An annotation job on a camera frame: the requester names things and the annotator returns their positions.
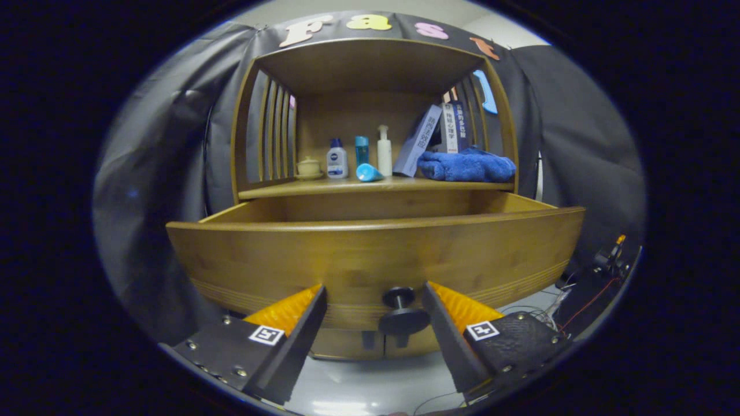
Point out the lavender book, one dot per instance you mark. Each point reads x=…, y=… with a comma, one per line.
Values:
x=415, y=144

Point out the white pump bottle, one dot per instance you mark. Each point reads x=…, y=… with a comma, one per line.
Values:
x=384, y=153

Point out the blue towel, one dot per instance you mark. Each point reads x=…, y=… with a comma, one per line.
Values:
x=468, y=166

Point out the white bottle with blue cap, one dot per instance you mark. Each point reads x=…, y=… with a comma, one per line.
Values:
x=337, y=162

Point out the wooden cabinet door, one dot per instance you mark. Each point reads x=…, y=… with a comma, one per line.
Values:
x=416, y=346
x=341, y=346

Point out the clear blue bottle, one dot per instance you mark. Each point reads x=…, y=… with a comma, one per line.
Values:
x=362, y=150

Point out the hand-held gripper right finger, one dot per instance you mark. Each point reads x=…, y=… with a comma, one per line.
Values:
x=451, y=341

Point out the black device with orange part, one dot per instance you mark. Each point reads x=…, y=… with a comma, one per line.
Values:
x=610, y=260

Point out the beige lidded ceramic cup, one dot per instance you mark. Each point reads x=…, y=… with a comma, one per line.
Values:
x=308, y=168

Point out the wooden drawer with black knob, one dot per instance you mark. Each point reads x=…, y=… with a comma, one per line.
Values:
x=347, y=254

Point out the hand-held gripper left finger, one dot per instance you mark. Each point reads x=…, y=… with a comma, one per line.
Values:
x=295, y=352

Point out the wooden countertop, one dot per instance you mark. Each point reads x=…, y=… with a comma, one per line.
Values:
x=324, y=185

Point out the white and blue tube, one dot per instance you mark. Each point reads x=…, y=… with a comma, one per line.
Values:
x=367, y=173

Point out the wooden cabinet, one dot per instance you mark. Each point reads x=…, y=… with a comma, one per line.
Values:
x=370, y=63

